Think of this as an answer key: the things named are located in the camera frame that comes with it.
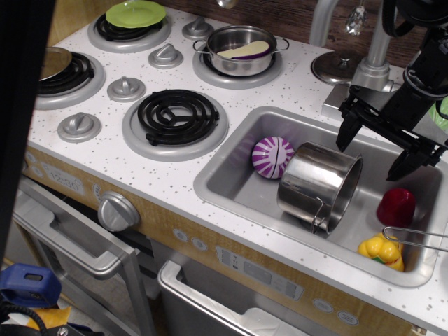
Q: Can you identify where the grey toy sink basin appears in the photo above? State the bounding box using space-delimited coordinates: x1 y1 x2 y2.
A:
194 106 447 287

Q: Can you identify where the grey oven dial knob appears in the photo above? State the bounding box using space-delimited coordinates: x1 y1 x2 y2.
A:
97 190 141 232

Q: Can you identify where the black back-left coil burner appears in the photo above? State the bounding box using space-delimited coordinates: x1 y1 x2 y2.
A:
94 14 163 41

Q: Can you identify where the grey stove knob top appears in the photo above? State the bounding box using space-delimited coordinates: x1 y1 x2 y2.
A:
182 17 214 41

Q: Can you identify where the green toy plate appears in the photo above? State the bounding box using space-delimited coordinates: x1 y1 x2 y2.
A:
106 1 167 29

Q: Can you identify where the steel pot in sink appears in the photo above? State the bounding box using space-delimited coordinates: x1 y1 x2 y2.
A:
277 142 363 235

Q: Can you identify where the steel pot on burner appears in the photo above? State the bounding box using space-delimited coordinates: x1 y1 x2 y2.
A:
193 25 290 77

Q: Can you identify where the grey stove knob middle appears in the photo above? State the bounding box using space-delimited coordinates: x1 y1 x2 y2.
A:
107 76 146 102

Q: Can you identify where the grey oven door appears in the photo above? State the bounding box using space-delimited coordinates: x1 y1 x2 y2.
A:
13 177 156 335

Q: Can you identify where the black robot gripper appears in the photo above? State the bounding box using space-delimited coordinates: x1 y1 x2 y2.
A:
336 65 447 181

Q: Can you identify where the black front coil burner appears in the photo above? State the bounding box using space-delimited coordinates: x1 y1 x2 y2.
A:
136 89 220 146

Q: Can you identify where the grey dishwasher door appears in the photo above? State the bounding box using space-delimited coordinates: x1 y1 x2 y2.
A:
157 256 331 335

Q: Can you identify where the silver toy faucet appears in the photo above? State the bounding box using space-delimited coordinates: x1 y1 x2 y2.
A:
309 1 399 121

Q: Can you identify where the steel pan on left burner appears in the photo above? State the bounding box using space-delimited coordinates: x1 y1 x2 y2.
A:
39 47 73 81

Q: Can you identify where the toy eggplant slice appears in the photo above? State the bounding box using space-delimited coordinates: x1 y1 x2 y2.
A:
218 41 270 60

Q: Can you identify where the red toy pepper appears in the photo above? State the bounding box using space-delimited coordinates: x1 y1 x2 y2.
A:
376 188 416 228

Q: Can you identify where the steel pot lid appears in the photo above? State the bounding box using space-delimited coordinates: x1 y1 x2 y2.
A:
311 50 363 85

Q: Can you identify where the grey stove knob upper-middle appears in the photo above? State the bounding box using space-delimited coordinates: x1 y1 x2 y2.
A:
148 43 183 69

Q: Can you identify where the crystal pendant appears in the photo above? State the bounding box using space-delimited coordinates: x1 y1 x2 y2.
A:
345 0 367 36

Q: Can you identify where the wire utensil handle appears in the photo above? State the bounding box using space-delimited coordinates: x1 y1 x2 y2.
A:
381 226 447 253

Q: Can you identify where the yellow toy pepper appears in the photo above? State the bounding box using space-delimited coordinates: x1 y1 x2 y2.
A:
358 233 405 272

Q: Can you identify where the black left coil burner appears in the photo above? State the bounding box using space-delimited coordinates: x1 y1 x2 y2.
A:
37 52 95 95

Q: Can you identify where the blue clamp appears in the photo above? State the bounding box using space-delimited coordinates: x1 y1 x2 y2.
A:
1 263 62 308

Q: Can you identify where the purple white striped ball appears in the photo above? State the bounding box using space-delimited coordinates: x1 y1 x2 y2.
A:
251 136 295 179

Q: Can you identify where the green toy object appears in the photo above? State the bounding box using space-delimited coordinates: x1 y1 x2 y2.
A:
428 97 448 133

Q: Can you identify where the grey stove knob lower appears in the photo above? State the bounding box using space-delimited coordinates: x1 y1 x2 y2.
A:
57 112 102 143

